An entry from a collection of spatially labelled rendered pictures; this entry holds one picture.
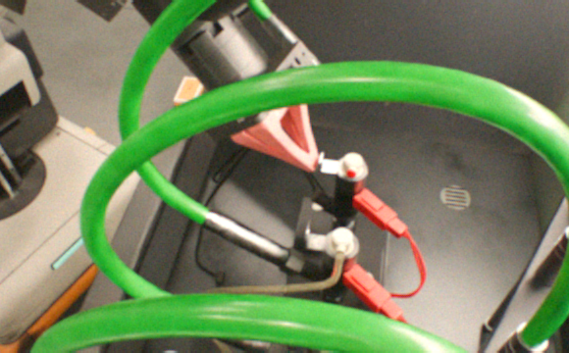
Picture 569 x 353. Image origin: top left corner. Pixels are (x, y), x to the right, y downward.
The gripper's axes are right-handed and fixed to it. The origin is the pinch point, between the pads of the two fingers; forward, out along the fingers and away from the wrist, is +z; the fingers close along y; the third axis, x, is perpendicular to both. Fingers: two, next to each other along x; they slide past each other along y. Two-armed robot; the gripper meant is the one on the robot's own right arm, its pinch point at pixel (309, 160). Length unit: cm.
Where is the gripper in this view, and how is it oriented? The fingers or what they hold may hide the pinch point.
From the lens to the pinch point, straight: 47.4
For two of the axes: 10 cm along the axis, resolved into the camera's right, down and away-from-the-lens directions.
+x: 4.4, -6.8, 5.8
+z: 6.1, 7.0, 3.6
